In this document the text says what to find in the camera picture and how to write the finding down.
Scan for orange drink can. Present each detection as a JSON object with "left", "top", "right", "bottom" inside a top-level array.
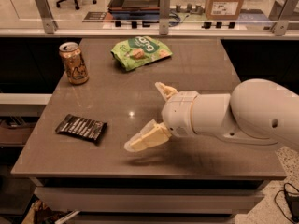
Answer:
[{"left": 59, "top": 42, "right": 89, "bottom": 85}]

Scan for right metal glass bracket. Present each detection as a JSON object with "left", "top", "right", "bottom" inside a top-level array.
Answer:
[{"left": 270, "top": 0, "right": 299, "bottom": 35}]

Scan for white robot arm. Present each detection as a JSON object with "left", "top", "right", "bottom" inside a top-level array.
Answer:
[{"left": 124, "top": 79, "right": 299, "bottom": 152}]

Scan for metal glass bracket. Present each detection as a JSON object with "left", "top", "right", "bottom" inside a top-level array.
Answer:
[
  {"left": 159, "top": 0, "right": 170, "bottom": 35},
  {"left": 35, "top": 0, "right": 58, "bottom": 34},
  {"left": 270, "top": 0, "right": 299, "bottom": 35}
]

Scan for middle metal glass bracket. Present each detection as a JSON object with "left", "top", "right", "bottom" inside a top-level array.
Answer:
[{"left": 159, "top": 0, "right": 170, "bottom": 35}]

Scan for green rice chip bag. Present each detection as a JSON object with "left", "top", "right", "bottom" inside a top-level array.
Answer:
[{"left": 111, "top": 36, "right": 173, "bottom": 71}]

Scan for black power adapter with cable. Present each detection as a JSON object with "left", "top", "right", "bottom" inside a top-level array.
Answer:
[{"left": 274, "top": 183, "right": 299, "bottom": 224}]

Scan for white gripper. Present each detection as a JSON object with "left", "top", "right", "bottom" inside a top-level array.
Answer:
[{"left": 124, "top": 82, "right": 199, "bottom": 152}]

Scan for cardboard box with label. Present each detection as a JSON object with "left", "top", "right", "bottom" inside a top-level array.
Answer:
[{"left": 205, "top": 0, "right": 244, "bottom": 20}]

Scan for left metal glass bracket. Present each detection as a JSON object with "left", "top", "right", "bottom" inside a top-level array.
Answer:
[{"left": 35, "top": 0, "right": 58, "bottom": 34}]

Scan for black rxbar chocolate wrapper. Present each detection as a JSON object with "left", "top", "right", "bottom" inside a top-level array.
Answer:
[{"left": 55, "top": 114, "right": 107, "bottom": 144}]

